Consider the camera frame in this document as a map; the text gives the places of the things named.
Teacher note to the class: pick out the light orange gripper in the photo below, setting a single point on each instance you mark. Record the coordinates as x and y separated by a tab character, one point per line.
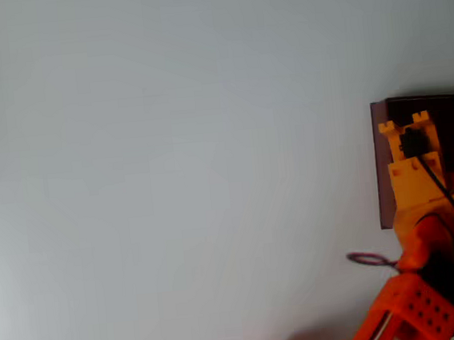
409	142

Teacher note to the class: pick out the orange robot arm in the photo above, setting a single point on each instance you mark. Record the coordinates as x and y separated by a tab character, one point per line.
423	247

